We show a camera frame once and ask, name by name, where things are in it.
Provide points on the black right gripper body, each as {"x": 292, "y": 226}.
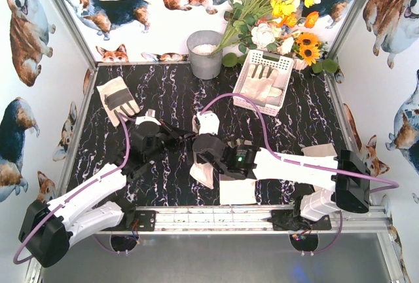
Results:
{"x": 199, "y": 157}

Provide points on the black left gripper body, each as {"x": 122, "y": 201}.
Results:
{"x": 172, "y": 134}

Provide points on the white grey glove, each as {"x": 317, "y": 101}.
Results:
{"x": 117, "y": 98}
{"x": 237, "y": 192}
{"x": 202, "y": 173}

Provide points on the white glove with green fingers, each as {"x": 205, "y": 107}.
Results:
{"x": 259, "y": 83}

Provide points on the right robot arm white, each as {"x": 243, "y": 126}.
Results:
{"x": 342, "y": 182}

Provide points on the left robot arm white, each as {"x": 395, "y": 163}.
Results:
{"x": 50, "y": 229}

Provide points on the white perforated storage basket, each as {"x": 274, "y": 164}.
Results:
{"x": 283, "y": 64}

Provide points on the green moss ball left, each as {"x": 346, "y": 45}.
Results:
{"x": 230, "y": 59}

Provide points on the green moss ball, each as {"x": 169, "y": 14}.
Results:
{"x": 230, "y": 59}
{"x": 327, "y": 65}

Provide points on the grey metal bucket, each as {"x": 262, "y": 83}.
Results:
{"x": 204, "y": 55}

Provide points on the white glove near right base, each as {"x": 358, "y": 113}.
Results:
{"x": 323, "y": 150}

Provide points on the sunflower pot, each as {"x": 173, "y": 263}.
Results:
{"x": 308, "y": 49}

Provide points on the green moss ball right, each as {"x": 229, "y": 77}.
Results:
{"x": 327, "y": 65}

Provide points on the artificial flower bouquet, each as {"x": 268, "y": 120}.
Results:
{"x": 271, "y": 25}

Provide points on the aluminium front rail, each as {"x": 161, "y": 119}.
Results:
{"x": 249, "y": 219}

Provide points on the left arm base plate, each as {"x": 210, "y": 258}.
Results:
{"x": 139, "y": 220}

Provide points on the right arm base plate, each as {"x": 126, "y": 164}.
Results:
{"x": 291, "y": 220}

